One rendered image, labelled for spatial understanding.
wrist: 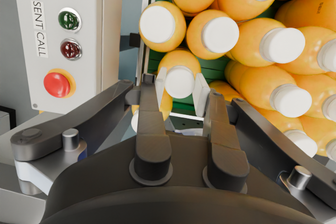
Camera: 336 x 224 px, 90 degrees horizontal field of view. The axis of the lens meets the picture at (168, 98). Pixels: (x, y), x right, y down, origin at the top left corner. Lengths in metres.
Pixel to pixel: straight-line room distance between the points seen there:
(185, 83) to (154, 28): 0.07
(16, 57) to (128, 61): 0.93
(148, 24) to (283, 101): 0.19
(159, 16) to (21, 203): 0.51
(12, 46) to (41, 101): 1.57
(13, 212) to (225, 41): 0.58
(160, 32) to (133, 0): 1.18
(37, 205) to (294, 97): 0.55
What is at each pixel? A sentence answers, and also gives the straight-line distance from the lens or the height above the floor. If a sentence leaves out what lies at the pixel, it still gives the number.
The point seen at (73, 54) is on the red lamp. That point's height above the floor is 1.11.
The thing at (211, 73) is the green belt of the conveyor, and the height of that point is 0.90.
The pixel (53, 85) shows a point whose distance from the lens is 0.28.
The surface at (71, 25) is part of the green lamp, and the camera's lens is 0.25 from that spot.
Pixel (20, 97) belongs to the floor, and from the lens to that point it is 1.98.
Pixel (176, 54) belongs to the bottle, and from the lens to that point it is 0.26.
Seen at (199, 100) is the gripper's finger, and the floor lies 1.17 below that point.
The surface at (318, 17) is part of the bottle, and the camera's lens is 0.36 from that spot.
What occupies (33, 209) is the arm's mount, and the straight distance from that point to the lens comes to 0.56.
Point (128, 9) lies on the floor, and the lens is 1.38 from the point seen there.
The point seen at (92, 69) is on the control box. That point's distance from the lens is 0.25.
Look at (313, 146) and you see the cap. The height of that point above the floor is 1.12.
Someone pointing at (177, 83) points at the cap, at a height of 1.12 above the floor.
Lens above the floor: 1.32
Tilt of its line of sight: 70 degrees down
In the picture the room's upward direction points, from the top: 170 degrees counter-clockwise
